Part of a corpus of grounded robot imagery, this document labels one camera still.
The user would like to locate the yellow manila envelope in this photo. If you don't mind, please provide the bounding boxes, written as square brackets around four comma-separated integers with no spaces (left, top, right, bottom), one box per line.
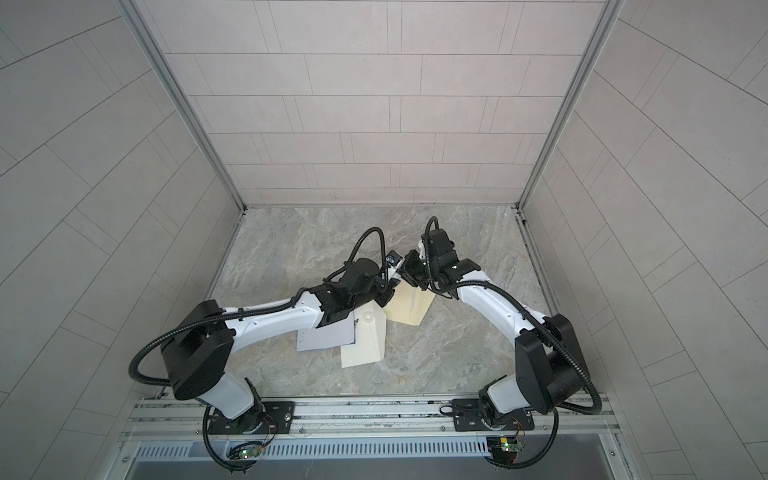
[383,281,435,326]

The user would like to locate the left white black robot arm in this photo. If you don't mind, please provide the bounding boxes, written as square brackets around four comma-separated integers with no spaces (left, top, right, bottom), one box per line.
[161,258,401,420]

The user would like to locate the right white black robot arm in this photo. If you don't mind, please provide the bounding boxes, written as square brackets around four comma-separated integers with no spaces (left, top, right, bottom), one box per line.
[387,229,603,425]

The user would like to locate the cream white envelope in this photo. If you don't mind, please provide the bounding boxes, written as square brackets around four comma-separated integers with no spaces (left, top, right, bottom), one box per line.
[340,301,387,368]

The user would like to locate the white paper sheet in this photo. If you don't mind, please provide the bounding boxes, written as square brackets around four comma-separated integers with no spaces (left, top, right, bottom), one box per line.
[296,314,355,352]

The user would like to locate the right circuit board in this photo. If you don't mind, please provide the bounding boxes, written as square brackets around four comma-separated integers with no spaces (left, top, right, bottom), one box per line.
[486,437,525,464]

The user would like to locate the circuit board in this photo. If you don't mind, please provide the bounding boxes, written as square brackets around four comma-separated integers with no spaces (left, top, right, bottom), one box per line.
[486,437,525,464]
[227,441,264,461]

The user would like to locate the white ventilation grille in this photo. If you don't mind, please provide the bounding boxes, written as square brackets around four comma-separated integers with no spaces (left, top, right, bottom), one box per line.
[135,436,490,461]

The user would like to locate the left circuit board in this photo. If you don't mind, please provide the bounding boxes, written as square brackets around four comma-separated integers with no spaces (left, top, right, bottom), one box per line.
[227,441,264,461]

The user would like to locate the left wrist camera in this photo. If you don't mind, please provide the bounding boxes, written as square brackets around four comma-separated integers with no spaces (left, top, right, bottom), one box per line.
[385,250,403,270]

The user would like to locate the right black cable conduit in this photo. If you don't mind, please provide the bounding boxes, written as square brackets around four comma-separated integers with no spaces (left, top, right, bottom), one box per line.
[423,215,604,416]

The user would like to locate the black cable conduit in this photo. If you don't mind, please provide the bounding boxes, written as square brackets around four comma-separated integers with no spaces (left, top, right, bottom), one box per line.
[127,226,388,388]
[423,215,604,416]

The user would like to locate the left black cable conduit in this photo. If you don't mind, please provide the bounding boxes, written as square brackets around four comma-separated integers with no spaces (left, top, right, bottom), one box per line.
[127,226,388,388]

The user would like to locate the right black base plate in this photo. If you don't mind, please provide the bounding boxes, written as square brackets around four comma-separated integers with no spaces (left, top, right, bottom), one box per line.
[439,398,535,433]

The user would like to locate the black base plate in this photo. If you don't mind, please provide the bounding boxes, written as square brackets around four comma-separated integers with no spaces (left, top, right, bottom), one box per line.
[439,398,535,433]
[207,401,296,436]

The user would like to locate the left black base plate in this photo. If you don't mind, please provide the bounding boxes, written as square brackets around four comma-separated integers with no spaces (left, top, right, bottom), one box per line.
[207,401,296,436]

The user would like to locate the aluminium mounting rail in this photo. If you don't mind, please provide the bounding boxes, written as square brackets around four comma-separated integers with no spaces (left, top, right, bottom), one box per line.
[119,394,618,445]

